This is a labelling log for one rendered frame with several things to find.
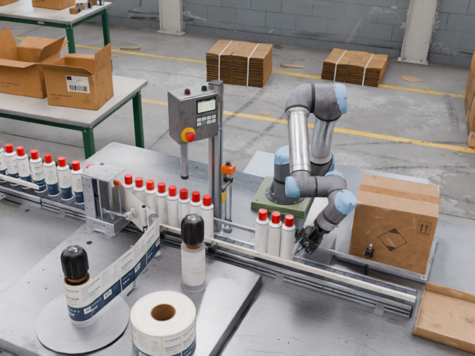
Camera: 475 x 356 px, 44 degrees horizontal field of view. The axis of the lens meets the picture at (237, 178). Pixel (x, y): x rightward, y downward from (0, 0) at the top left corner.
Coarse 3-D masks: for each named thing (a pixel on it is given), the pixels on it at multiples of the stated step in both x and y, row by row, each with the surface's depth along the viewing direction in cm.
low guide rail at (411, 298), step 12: (168, 228) 239; (204, 240) 234; (216, 240) 232; (252, 252) 226; (288, 264) 222; (300, 264) 220; (324, 276) 217; (336, 276) 215; (372, 288) 211; (384, 288) 209; (408, 300) 206
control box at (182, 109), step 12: (204, 84) 225; (168, 96) 219; (180, 96) 214; (192, 96) 215; (204, 96) 217; (216, 96) 220; (168, 108) 222; (180, 108) 214; (192, 108) 216; (216, 108) 222; (180, 120) 216; (192, 120) 219; (216, 120) 225; (180, 132) 219; (204, 132) 224; (216, 132) 227; (180, 144) 222
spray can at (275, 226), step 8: (272, 216) 218; (280, 216) 219; (272, 224) 219; (280, 224) 220; (272, 232) 220; (280, 232) 221; (272, 240) 222; (280, 240) 223; (272, 248) 224; (280, 248) 225
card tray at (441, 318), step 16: (432, 288) 220; (448, 288) 217; (432, 304) 214; (448, 304) 214; (464, 304) 214; (416, 320) 207; (432, 320) 207; (448, 320) 207; (464, 320) 207; (432, 336) 198; (448, 336) 196; (464, 336) 201
